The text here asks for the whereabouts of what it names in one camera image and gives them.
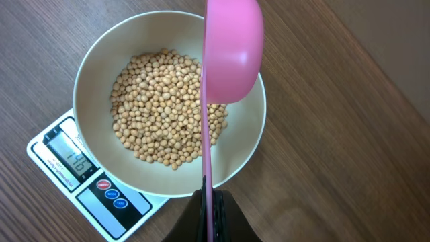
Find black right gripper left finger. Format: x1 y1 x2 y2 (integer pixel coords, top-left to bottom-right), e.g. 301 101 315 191
162 177 207 242

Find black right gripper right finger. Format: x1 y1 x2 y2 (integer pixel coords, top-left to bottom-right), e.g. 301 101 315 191
213 190 261 242

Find pink plastic measuring scoop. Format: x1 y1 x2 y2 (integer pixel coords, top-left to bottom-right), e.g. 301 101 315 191
200 0 264 241

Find white digital kitchen scale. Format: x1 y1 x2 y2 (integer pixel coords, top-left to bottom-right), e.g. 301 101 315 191
26 110 168 241

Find soybeans in white bowl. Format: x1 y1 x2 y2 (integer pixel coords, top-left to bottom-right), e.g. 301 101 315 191
109 48 229 171

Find white round bowl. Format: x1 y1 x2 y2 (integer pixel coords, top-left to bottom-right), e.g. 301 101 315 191
73 11 267 198

